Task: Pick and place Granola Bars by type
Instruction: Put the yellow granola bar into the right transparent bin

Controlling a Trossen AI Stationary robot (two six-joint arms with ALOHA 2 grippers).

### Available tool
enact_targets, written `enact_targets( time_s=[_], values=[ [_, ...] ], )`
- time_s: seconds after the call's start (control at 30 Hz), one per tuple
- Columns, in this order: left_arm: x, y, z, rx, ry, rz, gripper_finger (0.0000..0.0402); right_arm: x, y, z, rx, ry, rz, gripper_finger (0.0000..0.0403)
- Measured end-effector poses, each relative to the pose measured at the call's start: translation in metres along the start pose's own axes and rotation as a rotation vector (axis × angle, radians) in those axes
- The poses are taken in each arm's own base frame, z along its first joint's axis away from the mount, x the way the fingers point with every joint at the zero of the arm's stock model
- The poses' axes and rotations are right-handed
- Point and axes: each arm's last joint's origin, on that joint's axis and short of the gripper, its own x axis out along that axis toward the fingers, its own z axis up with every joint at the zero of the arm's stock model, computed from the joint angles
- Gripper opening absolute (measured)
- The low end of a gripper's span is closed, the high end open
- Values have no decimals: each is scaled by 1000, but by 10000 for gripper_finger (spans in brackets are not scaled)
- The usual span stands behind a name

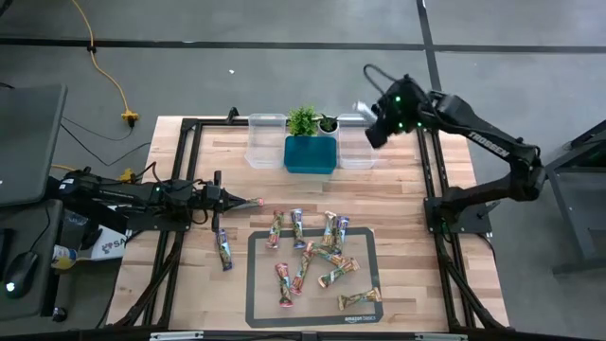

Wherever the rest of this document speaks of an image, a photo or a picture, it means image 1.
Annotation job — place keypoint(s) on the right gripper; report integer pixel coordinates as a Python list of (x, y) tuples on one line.
[(379, 135)]

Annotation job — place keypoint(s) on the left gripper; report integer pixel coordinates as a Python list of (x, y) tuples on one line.
[(213, 196)]

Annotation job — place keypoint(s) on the red green granola bar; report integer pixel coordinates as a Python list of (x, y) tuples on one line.
[(255, 202), (275, 229), (284, 284), (300, 274)]

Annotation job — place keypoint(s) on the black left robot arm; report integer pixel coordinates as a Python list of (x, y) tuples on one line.
[(142, 194)]

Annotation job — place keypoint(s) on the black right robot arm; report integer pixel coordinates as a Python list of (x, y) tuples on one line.
[(487, 139)]

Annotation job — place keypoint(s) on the clear plastic bin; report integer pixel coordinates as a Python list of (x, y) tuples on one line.
[(352, 151), (265, 142)]

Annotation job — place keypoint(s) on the succulent in white pot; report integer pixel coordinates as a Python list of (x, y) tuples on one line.
[(327, 124)]

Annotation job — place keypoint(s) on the leafy plant in white pot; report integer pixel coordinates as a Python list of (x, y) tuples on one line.
[(303, 120)]

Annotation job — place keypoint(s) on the teal plastic bin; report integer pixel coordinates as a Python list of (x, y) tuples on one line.
[(310, 154)]

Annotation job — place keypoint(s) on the yellow power plug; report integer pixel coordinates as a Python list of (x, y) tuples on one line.
[(126, 176)]

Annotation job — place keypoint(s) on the white printed box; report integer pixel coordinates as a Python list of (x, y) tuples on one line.
[(111, 246)]

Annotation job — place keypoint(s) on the translucent black-edged baking mat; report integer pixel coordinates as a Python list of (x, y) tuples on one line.
[(312, 303)]

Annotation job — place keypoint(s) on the yellow white bottle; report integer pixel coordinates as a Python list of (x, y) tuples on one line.
[(61, 256)]

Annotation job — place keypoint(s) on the dark side desk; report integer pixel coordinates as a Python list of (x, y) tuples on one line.
[(23, 222)]

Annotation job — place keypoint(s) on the dark grey laptop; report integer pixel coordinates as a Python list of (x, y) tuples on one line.
[(28, 142)]

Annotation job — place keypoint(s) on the black metal cart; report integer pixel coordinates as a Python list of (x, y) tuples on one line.
[(577, 189)]

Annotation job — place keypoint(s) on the black computer mouse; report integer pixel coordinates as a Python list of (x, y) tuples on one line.
[(20, 274)]

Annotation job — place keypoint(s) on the black aluminium extrusion frame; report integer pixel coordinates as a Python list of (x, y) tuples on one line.
[(218, 123)]

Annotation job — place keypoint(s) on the silver metal bracket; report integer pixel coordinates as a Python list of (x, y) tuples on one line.
[(440, 337), (176, 335)]

